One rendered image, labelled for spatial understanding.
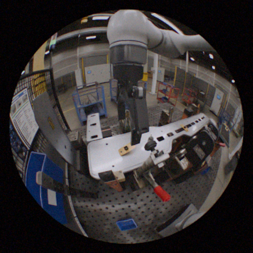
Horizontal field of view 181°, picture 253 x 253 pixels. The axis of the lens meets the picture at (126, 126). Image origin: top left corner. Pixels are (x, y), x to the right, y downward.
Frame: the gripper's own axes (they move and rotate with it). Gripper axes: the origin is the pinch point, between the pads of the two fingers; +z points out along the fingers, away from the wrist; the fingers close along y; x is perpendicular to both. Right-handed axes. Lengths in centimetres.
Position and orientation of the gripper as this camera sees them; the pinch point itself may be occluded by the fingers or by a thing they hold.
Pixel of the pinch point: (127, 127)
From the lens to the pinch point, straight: 28.9
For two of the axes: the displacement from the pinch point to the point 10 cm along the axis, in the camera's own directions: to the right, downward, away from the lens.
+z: 0.0, 7.6, 6.5
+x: -9.4, 2.2, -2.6
